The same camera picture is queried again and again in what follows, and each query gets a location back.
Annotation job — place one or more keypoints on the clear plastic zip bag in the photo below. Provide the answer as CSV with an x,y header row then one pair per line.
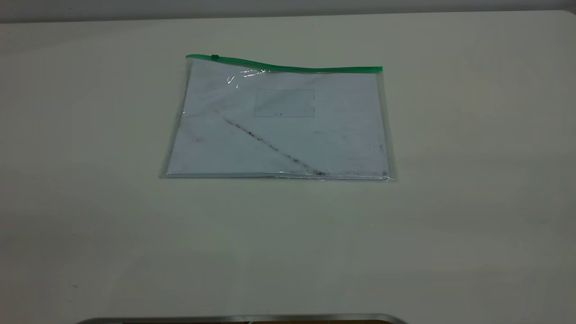
x,y
279,148

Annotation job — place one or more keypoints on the grey metal frame edge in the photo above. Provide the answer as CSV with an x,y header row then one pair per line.
x,y
243,318

